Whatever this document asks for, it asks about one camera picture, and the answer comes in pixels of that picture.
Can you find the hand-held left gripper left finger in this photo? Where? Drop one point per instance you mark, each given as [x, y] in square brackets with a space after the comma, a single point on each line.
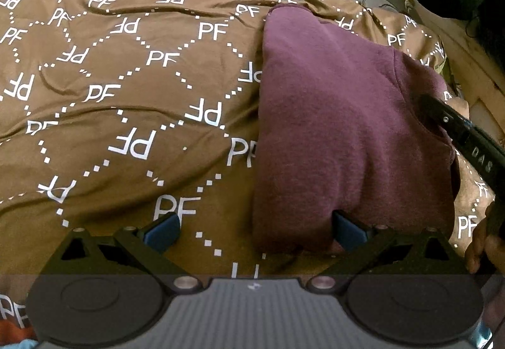
[161, 233]

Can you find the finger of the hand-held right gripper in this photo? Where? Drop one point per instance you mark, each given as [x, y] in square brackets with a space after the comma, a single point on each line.
[469, 139]

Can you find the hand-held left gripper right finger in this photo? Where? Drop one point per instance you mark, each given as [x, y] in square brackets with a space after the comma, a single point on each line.
[349, 235]

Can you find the maroon sweater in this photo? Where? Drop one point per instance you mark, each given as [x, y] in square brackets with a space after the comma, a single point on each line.
[347, 128]

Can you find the person's right hand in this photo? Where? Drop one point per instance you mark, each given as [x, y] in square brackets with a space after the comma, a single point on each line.
[479, 242]

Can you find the brown lettered blanket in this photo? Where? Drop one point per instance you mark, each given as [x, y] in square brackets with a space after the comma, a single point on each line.
[118, 96]

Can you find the light blue cloth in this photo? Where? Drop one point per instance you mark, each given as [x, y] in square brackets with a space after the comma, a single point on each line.
[27, 344]

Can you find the orange cloth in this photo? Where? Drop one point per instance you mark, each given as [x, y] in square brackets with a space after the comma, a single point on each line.
[15, 329]

